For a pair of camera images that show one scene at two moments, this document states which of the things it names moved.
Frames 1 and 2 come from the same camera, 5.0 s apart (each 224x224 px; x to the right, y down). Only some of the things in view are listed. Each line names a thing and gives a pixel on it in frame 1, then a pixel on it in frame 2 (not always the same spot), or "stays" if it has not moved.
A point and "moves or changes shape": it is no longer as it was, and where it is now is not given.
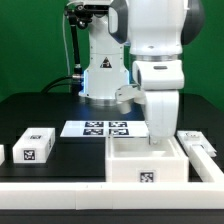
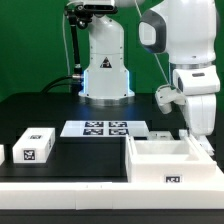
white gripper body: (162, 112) -> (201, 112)
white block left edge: (2, 154) stays
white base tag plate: (105, 128) stays
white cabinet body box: (132, 159) moves or changes shape
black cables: (61, 80) stays
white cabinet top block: (34, 145) stays
